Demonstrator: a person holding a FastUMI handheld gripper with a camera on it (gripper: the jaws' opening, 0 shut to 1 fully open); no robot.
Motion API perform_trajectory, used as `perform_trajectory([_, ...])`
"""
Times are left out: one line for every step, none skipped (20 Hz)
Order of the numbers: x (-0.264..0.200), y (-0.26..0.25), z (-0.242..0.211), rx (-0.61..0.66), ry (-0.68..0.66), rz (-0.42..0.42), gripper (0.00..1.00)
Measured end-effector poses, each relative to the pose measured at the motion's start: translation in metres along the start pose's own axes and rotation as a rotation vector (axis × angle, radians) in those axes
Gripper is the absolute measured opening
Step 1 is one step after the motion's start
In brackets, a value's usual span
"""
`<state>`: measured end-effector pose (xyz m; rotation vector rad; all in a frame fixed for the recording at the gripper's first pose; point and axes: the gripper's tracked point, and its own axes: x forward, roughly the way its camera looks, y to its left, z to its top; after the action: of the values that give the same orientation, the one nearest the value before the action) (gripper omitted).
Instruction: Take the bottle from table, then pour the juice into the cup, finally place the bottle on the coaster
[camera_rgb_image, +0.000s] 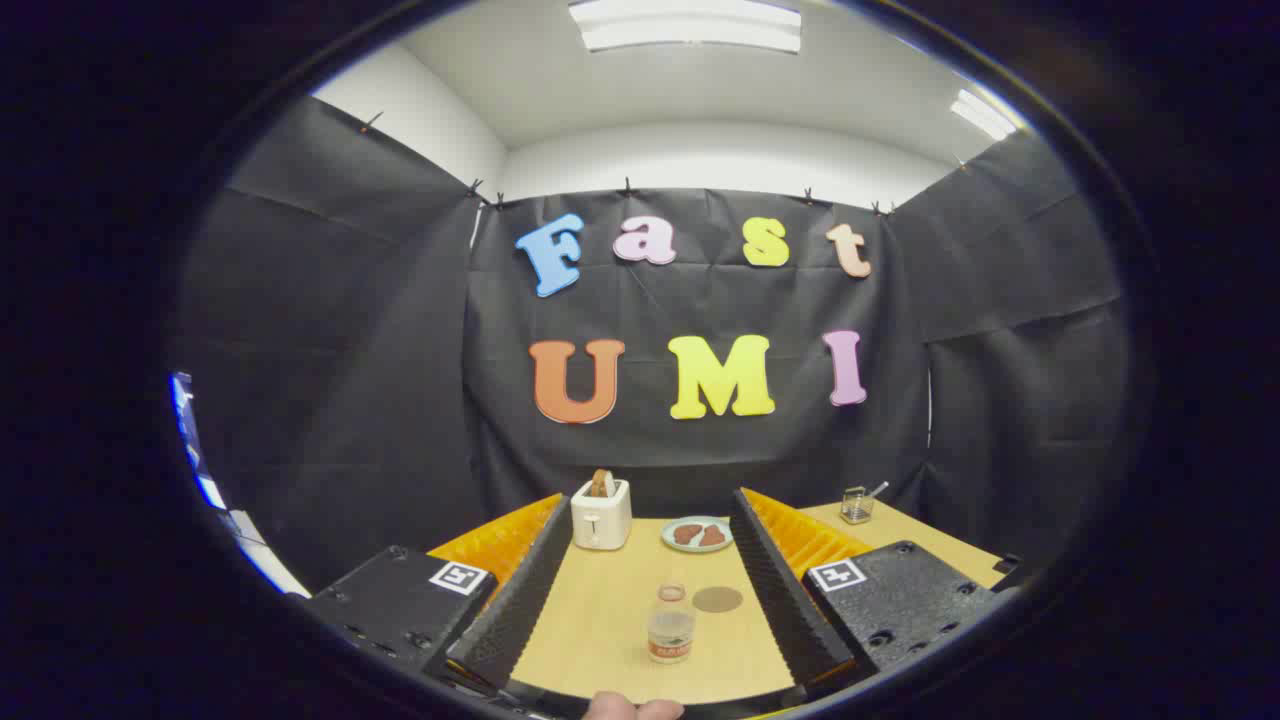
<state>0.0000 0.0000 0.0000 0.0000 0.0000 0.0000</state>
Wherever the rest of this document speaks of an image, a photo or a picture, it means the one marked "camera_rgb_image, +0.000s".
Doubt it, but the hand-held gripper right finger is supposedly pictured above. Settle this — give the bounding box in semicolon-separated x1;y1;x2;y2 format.
728;487;1006;701

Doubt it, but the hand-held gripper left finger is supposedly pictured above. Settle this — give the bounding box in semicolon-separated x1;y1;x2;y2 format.
298;492;576;703

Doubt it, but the clear plastic bottle red label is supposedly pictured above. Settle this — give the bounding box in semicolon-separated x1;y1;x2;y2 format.
647;583;696;665

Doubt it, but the wooden table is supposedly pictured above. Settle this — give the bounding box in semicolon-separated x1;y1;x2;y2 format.
430;497;1006;706

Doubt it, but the pale green plate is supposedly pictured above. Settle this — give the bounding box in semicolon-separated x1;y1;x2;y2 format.
661;516;734;554

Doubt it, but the white toaster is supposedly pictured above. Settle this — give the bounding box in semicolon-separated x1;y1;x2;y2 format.
570;478;633;552

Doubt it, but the black backdrop cloth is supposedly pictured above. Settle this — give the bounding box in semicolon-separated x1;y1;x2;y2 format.
170;95;1131;601

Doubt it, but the small ceiling light panel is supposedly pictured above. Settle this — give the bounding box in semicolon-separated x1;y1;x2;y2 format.
948;88;1019;142

